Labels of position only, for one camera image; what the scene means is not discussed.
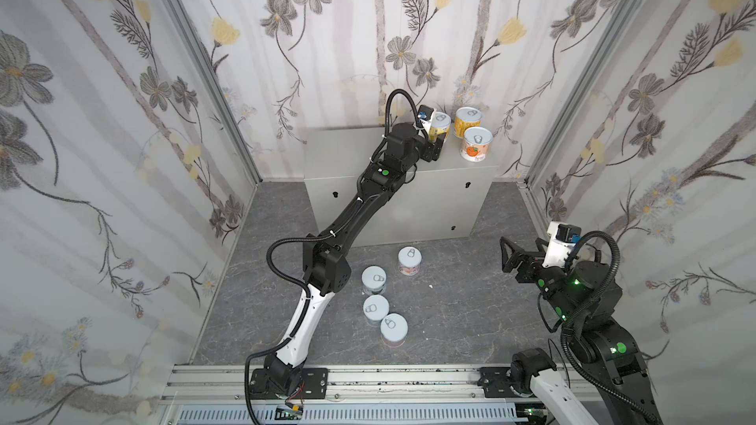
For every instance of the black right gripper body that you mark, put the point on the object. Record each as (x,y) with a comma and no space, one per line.
(527,263)

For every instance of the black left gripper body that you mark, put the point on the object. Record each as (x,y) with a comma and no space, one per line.
(431,142)

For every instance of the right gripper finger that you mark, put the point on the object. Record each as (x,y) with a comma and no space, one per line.
(511,255)
(542,247)

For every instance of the yellow white label can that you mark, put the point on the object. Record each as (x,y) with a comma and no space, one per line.
(440,124)

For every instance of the orange persimmon label can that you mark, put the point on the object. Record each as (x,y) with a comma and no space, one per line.
(475,144)

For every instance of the pink label can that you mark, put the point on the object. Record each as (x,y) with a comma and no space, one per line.
(409,261)

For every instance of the purple label can front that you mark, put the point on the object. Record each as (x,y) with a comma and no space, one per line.
(394,329)

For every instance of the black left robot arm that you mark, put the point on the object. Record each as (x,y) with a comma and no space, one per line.
(325,266)

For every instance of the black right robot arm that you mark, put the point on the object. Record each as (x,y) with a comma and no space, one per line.
(576,274)

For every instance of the grey metal cabinet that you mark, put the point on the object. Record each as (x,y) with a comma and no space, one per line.
(442,202)

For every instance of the blue label can upper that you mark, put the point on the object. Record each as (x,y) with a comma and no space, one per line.
(373,280)

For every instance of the blue label can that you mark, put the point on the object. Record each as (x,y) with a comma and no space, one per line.
(375,308)
(373,280)

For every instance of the blue label can lower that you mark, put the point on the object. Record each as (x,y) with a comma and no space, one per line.
(375,308)

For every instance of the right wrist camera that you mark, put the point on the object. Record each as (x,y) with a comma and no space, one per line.
(561,241)

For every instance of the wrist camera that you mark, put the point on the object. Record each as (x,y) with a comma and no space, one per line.
(425,114)
(561,241)

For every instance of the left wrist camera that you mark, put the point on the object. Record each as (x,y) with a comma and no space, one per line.
(425,114)

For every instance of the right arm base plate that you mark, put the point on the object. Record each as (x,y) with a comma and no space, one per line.
(497,383)

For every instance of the white slotted cable duct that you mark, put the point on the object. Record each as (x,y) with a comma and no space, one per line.
(393,413)

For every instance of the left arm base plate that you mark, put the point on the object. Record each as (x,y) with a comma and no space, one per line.
(301,383)

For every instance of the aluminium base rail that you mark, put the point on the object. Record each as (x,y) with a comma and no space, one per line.
(223,385)

